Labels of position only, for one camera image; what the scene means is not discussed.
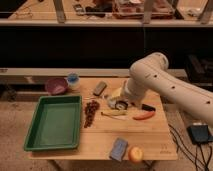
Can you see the wooden table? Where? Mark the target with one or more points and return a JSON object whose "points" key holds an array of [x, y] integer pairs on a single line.
{"points": [[96, 141]]}

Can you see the blue lidded plastic cup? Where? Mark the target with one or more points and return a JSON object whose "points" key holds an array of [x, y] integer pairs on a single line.
{"points": [[73, 81]]}

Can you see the bunch of dark grapes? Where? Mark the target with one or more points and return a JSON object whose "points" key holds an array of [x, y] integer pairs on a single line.
{"points": [[90, 110]]}

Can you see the yellow banana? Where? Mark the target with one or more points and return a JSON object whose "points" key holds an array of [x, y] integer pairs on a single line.
{"points": [[114, 113]]}

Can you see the black handled knife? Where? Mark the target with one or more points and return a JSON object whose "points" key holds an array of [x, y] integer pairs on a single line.
{"points": [[148, 108]]}

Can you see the black power box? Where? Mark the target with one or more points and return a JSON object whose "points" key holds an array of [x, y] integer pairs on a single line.
{"points": [[199, 134]]}

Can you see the round black tape roll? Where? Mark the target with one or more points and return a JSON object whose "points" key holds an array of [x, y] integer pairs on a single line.
{"points": [[121, 105]]}

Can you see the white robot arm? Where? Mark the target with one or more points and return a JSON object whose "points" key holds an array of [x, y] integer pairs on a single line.
{"points": [[150, 73]]}

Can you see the crumpled clear plastic bag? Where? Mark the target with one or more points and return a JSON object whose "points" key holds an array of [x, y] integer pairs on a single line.
{"points": [[114, 97]]}

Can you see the blue sponge block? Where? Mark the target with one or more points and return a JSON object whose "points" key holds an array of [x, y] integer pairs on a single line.
{"points": [[119, 148]]}

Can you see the orange fruit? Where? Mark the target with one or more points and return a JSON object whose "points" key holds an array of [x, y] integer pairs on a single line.
{"points": [[135, 154]]}

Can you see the purple bowl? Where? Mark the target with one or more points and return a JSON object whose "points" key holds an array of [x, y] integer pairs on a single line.
{"points": [[56, 86]]}

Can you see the green plastic tray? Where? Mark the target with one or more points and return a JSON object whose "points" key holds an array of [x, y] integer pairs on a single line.
{"points": [[55, 124]]}

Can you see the red tray on shelf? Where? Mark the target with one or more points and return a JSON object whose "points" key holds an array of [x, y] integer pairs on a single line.
{"points": [[134, 9]]}

